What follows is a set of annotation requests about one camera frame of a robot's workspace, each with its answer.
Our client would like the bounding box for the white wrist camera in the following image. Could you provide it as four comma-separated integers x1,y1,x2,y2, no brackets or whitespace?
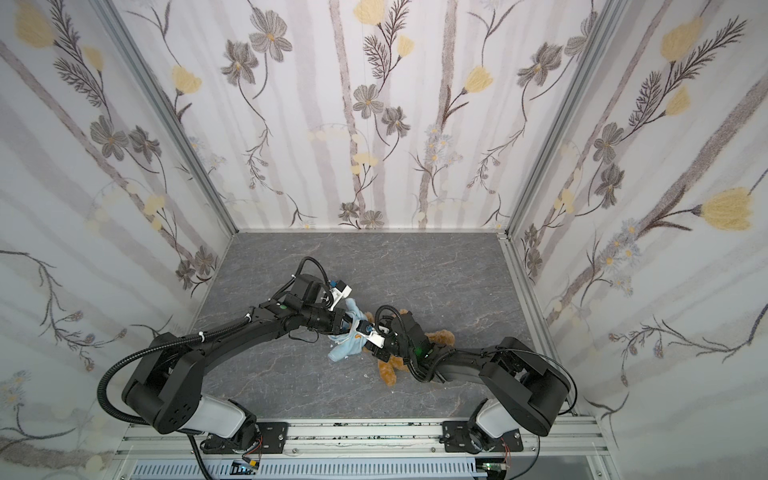
329,280,352,311
357,323,385,349

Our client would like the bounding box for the aluminium corner post right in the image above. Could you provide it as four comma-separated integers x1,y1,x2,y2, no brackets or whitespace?
504,0,629,237

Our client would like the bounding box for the aluminium corner post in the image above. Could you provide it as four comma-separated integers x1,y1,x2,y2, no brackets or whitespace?
89,0,239,236
504,0,629,237

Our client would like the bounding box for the aluminium corner post left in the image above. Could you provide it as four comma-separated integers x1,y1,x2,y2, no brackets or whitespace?
89,0,239,236

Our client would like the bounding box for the light blue teddy hoodie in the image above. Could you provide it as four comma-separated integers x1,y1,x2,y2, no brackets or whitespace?
328,298,372,362

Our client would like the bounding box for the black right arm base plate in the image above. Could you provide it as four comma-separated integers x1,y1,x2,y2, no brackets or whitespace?
439,420,524,455

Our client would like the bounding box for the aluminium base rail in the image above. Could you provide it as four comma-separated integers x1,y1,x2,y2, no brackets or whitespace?
110,416,619,480

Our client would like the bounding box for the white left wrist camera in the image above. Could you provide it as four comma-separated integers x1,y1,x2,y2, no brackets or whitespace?
329,280,352,311

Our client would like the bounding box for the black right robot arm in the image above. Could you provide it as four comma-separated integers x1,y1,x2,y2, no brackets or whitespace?
366,306,574,436

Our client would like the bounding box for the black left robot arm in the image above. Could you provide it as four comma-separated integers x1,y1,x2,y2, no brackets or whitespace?
122,274,352,439

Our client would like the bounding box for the brown teddy bear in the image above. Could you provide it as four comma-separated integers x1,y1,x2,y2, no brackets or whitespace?
364,309,455,387

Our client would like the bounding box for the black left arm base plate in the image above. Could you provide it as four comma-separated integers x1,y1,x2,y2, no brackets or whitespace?
200,422,289,455

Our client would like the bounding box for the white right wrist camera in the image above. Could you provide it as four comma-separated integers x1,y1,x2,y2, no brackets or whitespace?
357,323,385,349

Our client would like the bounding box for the black corrugated cable conduit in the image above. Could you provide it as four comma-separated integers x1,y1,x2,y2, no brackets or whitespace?
97,329,208,426

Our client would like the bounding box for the white perforated cable tray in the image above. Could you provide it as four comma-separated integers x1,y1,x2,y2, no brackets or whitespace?
128,458,488,480

